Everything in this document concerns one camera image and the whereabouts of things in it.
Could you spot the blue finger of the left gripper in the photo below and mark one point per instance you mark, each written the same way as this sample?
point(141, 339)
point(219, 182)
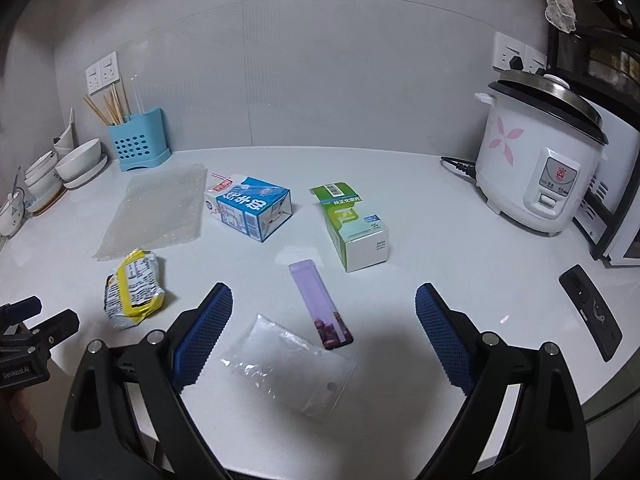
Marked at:
point(14, 314)
point(51, 332)

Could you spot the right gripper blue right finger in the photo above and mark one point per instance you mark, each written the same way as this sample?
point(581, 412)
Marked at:
point(440, 325)

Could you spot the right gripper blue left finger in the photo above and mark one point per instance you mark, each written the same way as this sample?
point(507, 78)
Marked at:
point(195, 333)

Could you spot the yellow snack wrapper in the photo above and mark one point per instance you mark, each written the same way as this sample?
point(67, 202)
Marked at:
point(132, 292)

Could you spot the purple sachet box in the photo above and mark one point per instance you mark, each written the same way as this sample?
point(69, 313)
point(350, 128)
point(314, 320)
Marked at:
point(328, 322)

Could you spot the clear plastic zip bag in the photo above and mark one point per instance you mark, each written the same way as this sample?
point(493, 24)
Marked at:
point(289, 369)

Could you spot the green white medicine box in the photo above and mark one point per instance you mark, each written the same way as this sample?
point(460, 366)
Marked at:
point(360, 236)

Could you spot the bubble wrap sheet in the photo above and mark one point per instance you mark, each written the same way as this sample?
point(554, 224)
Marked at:
point(158, 211)

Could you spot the blue white milk carton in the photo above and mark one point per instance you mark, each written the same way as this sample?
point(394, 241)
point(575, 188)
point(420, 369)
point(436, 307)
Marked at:
point(253, 207)

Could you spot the black kitchen rack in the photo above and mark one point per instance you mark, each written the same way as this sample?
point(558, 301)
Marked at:
point(600, 59)

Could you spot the patterned small bowl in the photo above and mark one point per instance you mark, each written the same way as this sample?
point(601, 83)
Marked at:
point(12, 213)

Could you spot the stacked white bowls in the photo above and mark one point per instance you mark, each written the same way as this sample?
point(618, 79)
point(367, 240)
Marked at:
point(43, 183)

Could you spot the black remote control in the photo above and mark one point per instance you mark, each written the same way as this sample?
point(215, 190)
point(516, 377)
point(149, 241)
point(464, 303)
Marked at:
point(593, 309)

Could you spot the white bowl on plate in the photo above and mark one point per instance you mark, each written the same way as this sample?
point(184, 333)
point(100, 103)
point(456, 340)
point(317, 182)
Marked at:
point(82, 164)

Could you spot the white microwave oven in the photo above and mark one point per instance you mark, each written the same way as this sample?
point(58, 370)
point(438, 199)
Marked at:
point(609, 213)

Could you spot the blue chopstick holder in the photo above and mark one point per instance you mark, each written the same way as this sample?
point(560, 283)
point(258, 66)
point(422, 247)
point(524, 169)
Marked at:
point(141, 143)

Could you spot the wooden chopsticks bundle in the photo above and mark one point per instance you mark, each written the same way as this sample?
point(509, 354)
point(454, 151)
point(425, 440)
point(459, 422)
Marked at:
point(116, 110)

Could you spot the white rice cooker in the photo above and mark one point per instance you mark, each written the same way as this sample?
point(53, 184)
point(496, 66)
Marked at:
point(541, 146)

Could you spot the left wall socket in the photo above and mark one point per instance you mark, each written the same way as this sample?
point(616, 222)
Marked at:
point(101, 74)

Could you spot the wall socket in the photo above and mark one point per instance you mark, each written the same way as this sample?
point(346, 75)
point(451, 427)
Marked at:
point(101, 74)
point(512, 54)

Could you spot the right wall socket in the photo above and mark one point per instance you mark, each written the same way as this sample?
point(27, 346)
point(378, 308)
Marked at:
point(512, 54)

